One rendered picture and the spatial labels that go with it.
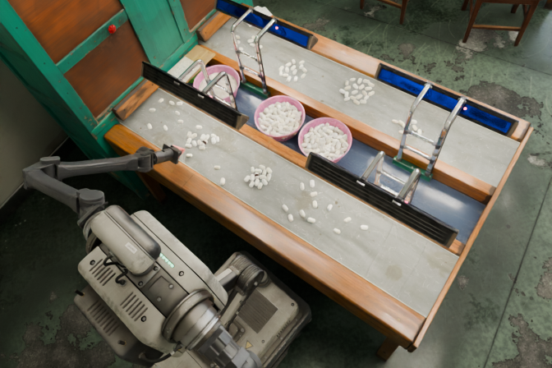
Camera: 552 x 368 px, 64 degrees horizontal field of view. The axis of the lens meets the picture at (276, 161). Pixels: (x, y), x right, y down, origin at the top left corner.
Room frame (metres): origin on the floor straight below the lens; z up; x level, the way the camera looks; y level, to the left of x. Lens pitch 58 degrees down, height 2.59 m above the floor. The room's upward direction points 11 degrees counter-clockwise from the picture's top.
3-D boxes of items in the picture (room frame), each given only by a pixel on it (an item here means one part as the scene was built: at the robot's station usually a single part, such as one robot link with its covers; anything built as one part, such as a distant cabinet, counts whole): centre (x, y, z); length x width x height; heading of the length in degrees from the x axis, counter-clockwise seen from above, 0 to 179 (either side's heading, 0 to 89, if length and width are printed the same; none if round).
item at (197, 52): (1.88, 0.40, 0.77); 0.33 x 0.15 x 0.01; 134
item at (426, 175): (1.04, -0.70, 0.90); 0.20 x 0.19 x 0.45; 44
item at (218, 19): (2.15, 0.19, 0.83); 0.30 x 0.06 x 0.07; 134
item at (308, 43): (1.80, -0.07, 1.08); 0.62 x 0.08 x 0.07; 44
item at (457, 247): (1.18, -0.06, 0.71); 1.81 x 0.05 x 0.11; 44
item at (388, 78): (1.10, -0.75, 1.08); 0.62 x 0.08 x 0.07; 44
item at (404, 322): (0.90, 0.21, 0.67); 1.81 x 0.12 x 0.19; 44
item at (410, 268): (1.05, 0.06, 0.73); 1.81 x 0.30 x 0.02; 44
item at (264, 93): (1.74, -0.02, 0.90); 0.20 x 0.19 x 0.45; 44
